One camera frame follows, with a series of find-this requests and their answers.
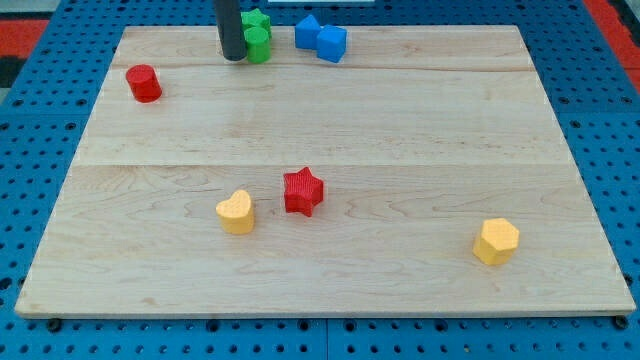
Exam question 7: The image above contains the red star block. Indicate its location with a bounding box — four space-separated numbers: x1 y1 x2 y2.
283 167 324 217

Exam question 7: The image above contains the blue triangle block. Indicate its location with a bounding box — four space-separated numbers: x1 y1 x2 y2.
294 15 322 50

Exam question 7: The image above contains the green star block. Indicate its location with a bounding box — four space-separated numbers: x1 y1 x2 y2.
241 8 272 40

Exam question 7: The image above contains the yellow heart block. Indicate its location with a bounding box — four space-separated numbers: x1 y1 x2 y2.
216 190 255 235

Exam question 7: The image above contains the wooden board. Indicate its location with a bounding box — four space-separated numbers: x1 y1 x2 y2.
15 26 636 319

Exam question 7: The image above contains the blue cube block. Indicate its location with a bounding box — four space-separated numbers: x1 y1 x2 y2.
316 25 347 63

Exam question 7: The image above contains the green cylinder block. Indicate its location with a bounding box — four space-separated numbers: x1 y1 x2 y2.
244 27 271 64

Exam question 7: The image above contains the yellow hexagon block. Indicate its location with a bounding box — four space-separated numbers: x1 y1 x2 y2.
472 218 520 266

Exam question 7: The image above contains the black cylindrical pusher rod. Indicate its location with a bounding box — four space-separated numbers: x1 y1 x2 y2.
213 0 247 62

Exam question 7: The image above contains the red cylinder block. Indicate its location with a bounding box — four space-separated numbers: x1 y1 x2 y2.
125 64 162 103

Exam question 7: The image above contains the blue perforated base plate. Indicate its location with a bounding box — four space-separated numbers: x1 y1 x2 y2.
1 1 639 359

